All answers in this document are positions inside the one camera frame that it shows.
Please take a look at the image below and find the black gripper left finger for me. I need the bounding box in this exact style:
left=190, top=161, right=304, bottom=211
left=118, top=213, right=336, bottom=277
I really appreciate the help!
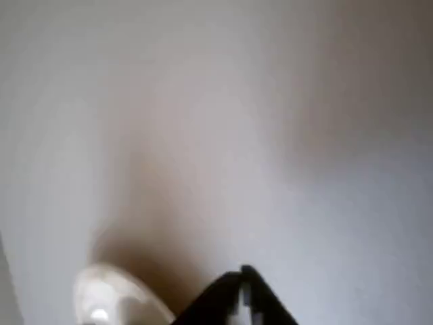
left=179, top=272, right=243, bottom=325

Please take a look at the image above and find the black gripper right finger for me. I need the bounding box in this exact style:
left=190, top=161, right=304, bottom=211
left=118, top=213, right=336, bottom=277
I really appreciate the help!
left=241, top=265, right=300, bottom=325

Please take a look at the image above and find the cream ceramic saucer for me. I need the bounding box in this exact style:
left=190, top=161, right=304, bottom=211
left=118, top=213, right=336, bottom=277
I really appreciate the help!
left=72, top=263, right=177, bottom=325

